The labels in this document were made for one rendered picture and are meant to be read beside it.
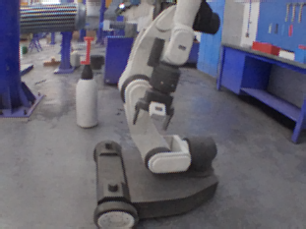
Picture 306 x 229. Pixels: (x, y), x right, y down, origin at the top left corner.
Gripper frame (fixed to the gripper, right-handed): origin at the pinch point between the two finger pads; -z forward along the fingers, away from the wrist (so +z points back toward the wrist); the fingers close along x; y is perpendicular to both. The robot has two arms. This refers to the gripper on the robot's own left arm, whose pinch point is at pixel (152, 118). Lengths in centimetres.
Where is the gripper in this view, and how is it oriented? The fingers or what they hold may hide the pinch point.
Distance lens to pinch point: 71.7
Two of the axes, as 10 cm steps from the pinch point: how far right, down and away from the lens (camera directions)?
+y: 2.1, 3.9, -8.9
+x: -9.3, -1.9, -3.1
